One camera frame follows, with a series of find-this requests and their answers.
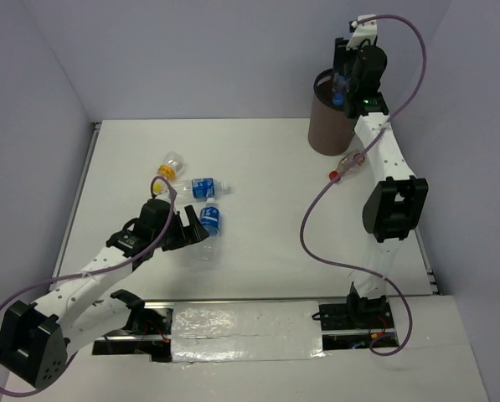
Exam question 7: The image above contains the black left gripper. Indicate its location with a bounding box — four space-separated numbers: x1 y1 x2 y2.
152 204 209 252

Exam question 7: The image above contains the crushed bottle blue cap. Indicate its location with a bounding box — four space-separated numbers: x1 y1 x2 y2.
332 72 347 106

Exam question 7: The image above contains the blue label bottle white cap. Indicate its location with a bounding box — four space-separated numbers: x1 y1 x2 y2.
191 198 221 261

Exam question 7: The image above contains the blue label bottle horizontal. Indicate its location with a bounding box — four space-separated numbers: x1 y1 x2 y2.
171 178 232 204

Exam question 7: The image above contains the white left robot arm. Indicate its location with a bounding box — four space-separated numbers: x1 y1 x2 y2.
0 198 209 389

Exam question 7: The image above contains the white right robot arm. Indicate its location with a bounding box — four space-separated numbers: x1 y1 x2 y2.
332 38 429 329

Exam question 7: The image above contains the brown waste bin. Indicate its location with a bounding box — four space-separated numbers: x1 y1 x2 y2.
307 69 355 156

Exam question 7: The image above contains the yellow cap small bottle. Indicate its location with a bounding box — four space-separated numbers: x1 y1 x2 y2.
151 180 168 196

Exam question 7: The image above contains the orange cap clear bottle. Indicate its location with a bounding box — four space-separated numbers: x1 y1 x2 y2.
157 152 187 181

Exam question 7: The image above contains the red cap small bottle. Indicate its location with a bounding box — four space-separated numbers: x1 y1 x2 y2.
328 150 366 182

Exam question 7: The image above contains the silver foil sheet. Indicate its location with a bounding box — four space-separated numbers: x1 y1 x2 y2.
171 301 324 363

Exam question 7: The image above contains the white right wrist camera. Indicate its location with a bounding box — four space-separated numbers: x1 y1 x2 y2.
346 14 378 50

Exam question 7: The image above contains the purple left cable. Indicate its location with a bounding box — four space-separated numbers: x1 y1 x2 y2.
0 175 179 398

